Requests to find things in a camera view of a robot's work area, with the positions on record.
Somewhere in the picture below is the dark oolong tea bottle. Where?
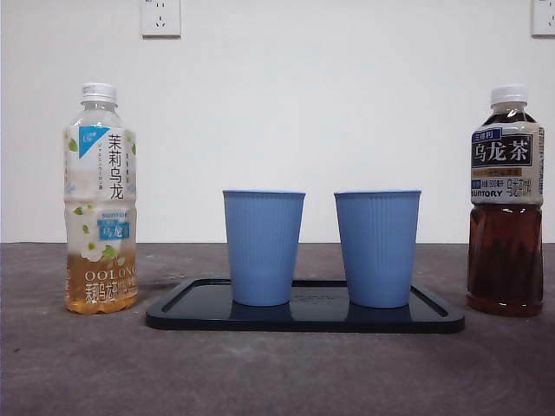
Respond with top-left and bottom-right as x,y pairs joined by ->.
465,84 -> 545,317

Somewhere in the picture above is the white wall socket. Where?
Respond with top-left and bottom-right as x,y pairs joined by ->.
140,0 -> 182,38
531,0 -> 555,37

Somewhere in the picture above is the blue ribbed cup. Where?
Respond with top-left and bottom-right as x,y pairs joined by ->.
333,187 -> 422,309
221,188 -> 307,308

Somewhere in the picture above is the jasmine oolong tea bottle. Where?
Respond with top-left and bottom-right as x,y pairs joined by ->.
62,81 -> 140,315

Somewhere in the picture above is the dark blue tray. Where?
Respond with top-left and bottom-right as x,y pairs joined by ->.
145,277 -> 467,334

